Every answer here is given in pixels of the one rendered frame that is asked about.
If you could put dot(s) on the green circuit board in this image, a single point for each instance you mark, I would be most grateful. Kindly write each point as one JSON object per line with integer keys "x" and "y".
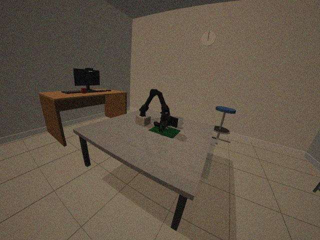
{"x": 168, "y": 131}

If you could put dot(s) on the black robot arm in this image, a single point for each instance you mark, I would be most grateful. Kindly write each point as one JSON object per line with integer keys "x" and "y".
{"x": 165, "y": 114}

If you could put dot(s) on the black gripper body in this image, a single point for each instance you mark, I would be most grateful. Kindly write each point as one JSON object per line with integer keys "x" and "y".
{"x": 159, "y": 123}

